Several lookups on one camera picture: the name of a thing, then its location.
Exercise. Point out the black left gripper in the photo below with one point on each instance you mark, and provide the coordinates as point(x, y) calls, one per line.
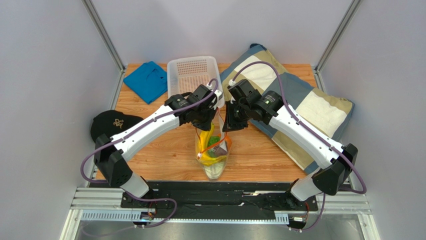
point(212, 112)

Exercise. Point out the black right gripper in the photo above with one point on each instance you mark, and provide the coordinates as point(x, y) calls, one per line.
point(231, 117)

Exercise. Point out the green fake lettuce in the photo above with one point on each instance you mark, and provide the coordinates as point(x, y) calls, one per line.
point(213, 140)

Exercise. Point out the clear zip top bag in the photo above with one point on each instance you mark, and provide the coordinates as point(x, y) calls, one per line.
point(215, 171)

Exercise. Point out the yellow fake banana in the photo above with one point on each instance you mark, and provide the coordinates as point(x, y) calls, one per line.
point(204, 155)

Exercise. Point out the purple fake passion fruit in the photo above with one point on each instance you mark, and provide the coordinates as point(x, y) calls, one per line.
point(219, 151)

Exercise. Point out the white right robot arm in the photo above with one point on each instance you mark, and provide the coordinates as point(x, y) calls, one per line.
point(334, 160)

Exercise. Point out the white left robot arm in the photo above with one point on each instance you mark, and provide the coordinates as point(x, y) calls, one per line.
point(112, 154)

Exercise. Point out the white plastic basket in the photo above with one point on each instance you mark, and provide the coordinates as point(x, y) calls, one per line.
point(186, 74)

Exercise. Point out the blue folded cloth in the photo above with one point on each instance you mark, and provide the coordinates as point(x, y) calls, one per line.
point(149, 81)

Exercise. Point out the black baseball cap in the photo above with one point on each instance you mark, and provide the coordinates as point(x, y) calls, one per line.
point(112, 122)

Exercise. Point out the patchwork pillow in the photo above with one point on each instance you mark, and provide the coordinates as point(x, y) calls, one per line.
point(329, 114)

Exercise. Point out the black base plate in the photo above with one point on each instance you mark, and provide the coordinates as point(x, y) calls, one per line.
point(220, 200)

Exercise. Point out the aluminium frame rail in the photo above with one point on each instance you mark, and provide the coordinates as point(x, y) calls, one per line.
point(104, 204)

